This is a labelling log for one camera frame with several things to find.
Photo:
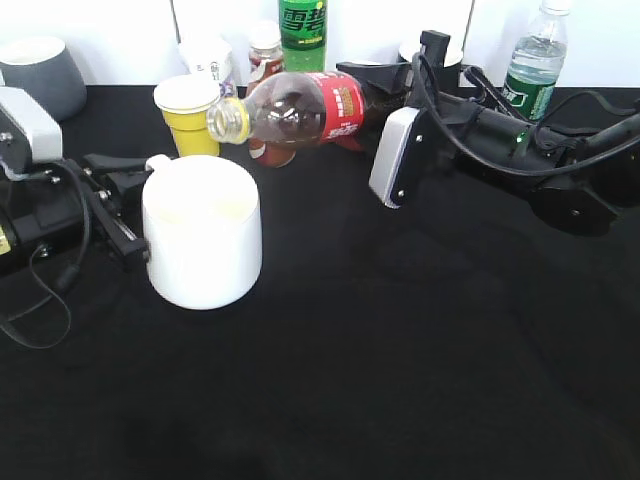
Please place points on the black cup white inside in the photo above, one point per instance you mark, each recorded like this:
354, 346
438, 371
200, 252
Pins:
448, 75

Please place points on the white blueberry yogurt carton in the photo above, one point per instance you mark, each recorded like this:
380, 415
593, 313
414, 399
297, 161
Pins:
213, 59

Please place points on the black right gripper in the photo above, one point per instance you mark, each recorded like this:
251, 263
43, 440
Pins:
481, 136

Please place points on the yellow paper cup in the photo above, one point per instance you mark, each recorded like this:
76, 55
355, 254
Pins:
184, 101

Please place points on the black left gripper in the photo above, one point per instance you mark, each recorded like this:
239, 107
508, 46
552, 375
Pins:
47, 208

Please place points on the green Sprite bottle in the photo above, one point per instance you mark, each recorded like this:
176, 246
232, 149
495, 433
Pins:
303, 30

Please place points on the brown Nescafe coffee bottle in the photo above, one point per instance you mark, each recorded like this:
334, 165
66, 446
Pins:
266, 59

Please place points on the Coca-Cola bottle red label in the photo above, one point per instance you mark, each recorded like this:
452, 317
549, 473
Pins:
294, 109

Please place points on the white ceramic mug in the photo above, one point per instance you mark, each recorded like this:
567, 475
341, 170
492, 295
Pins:
202, 223

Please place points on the clear water bottle green label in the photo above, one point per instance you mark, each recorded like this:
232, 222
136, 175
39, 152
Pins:
537, 60

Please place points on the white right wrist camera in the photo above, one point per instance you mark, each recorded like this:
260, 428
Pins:
394, 175

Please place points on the grey ceramic mug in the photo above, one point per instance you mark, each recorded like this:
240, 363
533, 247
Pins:
44, 68

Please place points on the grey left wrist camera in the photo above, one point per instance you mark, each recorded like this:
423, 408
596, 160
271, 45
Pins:
30, 137

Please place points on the red ceramic mug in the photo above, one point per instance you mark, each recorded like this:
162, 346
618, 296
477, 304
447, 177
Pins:
353, 144

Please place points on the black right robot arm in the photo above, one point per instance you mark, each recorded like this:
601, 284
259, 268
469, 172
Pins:
579, 181

